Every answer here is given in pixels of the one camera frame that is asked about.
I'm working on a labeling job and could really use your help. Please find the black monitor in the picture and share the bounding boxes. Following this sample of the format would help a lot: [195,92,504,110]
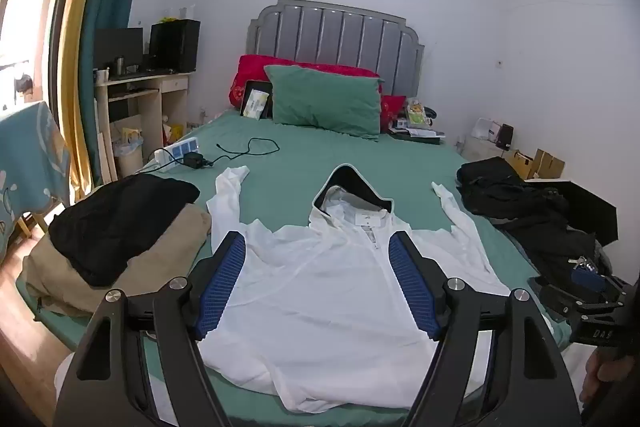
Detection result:
[95,27,144,68]

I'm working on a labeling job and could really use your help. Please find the green pillow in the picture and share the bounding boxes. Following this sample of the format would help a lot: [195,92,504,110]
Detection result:
[263,65,385,142]

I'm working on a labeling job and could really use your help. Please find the green yellow snack bag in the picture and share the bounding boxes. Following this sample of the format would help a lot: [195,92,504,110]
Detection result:
[405,98,431,128]

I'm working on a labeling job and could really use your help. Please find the black box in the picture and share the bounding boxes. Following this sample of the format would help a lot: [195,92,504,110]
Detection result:
[525,179,620,243]

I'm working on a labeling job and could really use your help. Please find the black computer tower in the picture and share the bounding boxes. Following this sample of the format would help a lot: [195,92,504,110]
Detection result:
[149,19,202,74]

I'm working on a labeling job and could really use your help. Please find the white blue power strip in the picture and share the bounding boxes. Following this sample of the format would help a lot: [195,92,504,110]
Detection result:
[153,138,201,168]

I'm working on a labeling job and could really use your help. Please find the white hoodie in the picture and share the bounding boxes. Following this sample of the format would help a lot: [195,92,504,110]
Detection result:
[197,164,551,413]

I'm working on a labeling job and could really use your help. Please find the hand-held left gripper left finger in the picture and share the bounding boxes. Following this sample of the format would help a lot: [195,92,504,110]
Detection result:
[52,231,247,427]

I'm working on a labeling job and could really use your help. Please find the white nightstand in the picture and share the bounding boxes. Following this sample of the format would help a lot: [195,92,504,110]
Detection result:
[462,134,506,162]

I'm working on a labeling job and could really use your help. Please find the black garment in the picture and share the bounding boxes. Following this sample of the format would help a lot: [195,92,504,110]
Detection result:
[48,173,201,286]

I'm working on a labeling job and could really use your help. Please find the trash bin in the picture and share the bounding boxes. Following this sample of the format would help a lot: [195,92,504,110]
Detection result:
[112,139,146,178]

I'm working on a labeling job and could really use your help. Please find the small red pillow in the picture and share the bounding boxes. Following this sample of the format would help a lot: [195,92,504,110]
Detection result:
[380,94,407,132]

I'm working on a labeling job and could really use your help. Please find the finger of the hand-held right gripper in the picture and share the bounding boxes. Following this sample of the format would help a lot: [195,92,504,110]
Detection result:
[570,266,635,304]
[530,276,608,324]

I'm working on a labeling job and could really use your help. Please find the grey padded headboard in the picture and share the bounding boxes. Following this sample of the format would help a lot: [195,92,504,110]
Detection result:
[246,0,426,108]

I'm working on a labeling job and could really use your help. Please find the cardboard boxes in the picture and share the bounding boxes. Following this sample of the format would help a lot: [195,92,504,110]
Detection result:
[505,148,566,180]

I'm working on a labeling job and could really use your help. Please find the black tablet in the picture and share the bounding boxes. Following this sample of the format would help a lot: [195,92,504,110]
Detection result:
[240,80,274,118]

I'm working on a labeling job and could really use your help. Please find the tissue pack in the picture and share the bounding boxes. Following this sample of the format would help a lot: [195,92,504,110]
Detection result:
[242,89,271,118]

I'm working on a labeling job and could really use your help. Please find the light wooden desk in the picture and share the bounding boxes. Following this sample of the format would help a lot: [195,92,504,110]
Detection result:
[93,72,193,182]

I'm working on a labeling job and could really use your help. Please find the table with blue cloth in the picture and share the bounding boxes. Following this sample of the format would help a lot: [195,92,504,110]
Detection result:
[0,100,73,258]

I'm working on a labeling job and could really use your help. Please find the beige garment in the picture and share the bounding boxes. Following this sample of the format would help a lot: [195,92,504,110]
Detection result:
[22,204,213,318]

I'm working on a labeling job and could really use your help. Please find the yellow curtain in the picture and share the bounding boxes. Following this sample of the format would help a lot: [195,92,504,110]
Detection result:
[59,0,118,192]

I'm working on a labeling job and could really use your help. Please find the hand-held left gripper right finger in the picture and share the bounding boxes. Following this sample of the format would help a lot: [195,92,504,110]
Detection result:
[389,231,583,427]

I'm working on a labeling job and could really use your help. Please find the stack of books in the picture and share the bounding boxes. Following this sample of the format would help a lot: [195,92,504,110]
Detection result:
[387,117,446,142]

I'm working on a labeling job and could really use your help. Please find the person's right hand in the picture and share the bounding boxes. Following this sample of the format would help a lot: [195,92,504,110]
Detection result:
[580,347,613,415]

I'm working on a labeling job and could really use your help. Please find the black charger with cable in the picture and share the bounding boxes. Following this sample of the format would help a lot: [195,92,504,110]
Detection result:
[181,138,281,169]

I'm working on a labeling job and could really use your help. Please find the white box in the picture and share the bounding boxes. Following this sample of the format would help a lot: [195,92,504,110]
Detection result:
[470,117,501,142]

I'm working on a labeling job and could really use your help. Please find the black clothes pile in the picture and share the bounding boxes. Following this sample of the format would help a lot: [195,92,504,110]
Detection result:
[505,207,616,303]
[456,157,571,225]

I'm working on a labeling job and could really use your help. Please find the large red pillow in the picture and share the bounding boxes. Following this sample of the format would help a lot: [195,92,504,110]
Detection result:
[229,54,381,112]

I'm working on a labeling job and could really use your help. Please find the balcony window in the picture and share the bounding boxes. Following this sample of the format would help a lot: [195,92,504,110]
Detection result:
[0,0,88,112]

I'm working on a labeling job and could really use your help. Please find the black clothes pile right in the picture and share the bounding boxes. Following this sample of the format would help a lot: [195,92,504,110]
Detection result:
[505,207,616,303]

